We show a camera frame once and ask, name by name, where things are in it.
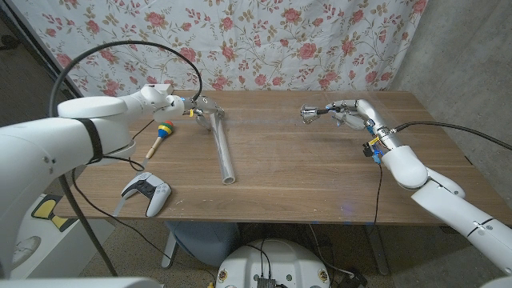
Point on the grey flat strip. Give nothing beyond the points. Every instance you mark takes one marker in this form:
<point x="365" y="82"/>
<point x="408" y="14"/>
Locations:
<point x="120" y="206"/>

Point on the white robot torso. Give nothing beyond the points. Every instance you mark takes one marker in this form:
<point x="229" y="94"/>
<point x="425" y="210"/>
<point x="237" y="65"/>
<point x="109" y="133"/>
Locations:
<point x="280" y="264"/>

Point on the grey table leg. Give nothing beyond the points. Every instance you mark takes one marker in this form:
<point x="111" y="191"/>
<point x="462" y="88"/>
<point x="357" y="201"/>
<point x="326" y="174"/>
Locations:
<point x="378" y="252"/>

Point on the floral rose backdrop cloth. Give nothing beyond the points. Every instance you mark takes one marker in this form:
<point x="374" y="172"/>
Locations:
<point x="260" y="40"/>

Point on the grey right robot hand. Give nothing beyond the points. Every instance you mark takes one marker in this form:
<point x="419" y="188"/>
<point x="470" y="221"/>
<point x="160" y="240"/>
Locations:
<point x="360" y="114"/>

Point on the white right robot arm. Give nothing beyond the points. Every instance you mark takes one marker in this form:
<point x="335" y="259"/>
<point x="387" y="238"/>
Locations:
<point x="448" y="196"/>

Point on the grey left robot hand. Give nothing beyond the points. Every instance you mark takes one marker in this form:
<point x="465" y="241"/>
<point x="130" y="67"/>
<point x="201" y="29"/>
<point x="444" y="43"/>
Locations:
<point x="204" y="106"/>

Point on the colourful striped wooden maraca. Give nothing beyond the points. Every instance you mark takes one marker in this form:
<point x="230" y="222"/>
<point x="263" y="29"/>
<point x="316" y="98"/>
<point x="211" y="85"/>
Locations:
<point x="165" y="129"/>

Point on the grey stool with white leg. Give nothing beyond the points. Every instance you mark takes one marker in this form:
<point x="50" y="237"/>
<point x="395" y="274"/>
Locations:
<point x="204" y="240"/>

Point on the white shoe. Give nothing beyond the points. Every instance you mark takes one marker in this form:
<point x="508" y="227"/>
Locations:
<point x="26" y="250"/>

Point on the black door frame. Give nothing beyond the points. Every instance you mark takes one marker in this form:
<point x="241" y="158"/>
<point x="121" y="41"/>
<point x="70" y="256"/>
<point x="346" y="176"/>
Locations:
<point x="36" y="48"/>

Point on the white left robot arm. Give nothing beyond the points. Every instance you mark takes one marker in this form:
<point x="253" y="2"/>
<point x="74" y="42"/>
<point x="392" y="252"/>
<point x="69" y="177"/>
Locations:
<point x="60" y="140"/>

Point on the white and black gamepad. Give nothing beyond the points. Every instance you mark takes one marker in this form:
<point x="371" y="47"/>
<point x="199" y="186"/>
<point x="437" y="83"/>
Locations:
<point x="150" y="192"/>

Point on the black power adapter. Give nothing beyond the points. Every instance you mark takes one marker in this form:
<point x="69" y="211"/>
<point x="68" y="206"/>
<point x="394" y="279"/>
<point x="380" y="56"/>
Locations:
<point x="354" y="281"/>

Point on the clear cling film roll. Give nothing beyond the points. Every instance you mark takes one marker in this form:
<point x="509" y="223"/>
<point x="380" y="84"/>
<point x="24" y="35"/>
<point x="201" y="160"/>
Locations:
<point x="223" y="152"/>

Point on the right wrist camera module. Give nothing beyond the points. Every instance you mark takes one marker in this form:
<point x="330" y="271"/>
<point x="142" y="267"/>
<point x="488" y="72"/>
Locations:
<point x="372" y="151"/>

